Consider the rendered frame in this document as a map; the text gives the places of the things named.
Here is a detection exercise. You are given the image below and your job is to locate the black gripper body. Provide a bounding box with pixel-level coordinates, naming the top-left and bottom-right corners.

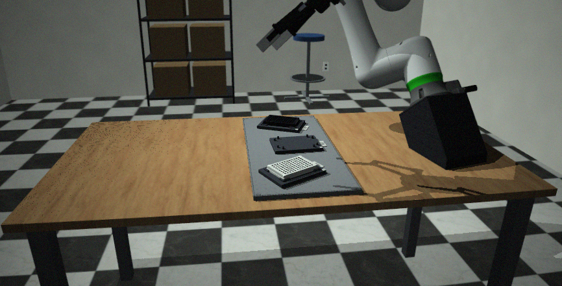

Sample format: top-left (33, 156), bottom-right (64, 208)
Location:
top-left (300, 0), bottom-right (330, 18)

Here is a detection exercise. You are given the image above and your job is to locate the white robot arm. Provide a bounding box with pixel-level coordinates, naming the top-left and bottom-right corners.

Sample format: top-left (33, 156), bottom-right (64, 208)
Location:
top-left (327, 0), bottom-right (478, 107)

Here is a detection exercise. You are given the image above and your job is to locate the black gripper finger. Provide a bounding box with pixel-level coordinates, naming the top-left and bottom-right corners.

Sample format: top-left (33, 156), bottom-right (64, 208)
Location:
top-left (256, 2), bottom-right (311, 52)
top-left (271, 10), bottom-right (315, 50)

